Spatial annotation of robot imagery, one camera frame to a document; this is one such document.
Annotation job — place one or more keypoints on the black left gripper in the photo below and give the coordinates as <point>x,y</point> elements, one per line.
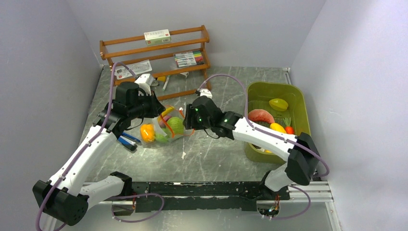
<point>157,108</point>

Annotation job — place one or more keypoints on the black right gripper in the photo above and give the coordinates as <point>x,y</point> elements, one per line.
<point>190,121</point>

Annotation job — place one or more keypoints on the yellow toy banana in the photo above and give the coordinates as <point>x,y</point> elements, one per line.
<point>167,111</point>

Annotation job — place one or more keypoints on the purple toy onion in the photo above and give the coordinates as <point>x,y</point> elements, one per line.
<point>162,121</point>

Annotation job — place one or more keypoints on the clear zip bag orange zipper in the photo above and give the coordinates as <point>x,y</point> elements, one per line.
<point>165,128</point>

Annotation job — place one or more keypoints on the orange toy bell pepper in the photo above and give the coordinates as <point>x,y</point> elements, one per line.
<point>147,132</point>

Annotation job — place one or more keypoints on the pink toy watermelon slice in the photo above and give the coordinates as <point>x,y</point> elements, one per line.
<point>262,115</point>

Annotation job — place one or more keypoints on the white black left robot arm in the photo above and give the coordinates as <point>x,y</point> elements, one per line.
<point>63,196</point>

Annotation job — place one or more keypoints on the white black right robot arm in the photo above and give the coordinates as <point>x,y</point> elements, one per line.
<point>297,151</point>

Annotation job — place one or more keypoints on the green capped white marker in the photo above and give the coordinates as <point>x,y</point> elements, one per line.
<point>166,83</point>

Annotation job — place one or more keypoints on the blue black stapler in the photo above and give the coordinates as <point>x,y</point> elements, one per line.
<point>129,142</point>

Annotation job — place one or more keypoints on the wooden three-tier shelf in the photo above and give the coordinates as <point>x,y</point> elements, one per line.
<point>162,56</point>

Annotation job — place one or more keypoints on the coloured marker pen pack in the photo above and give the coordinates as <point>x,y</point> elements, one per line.
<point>189,58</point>

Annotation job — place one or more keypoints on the green white box top shelf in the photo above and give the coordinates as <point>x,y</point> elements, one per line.
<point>157,37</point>

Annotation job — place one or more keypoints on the yellow toy lemon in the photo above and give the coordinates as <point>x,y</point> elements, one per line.
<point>277,127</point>

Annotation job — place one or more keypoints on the olive green plastic bin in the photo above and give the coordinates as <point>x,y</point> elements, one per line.
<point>259,94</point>

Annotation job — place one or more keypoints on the orange toy carrot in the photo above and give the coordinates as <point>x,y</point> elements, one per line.
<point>288,128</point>

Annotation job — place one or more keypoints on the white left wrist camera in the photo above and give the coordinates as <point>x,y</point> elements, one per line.
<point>144,82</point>

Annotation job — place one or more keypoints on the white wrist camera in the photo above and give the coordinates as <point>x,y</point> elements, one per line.
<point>204,92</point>
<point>144,82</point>

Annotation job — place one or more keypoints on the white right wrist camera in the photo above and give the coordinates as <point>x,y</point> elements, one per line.
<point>204,92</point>

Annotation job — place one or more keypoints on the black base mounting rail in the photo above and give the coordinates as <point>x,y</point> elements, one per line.
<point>244,195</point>

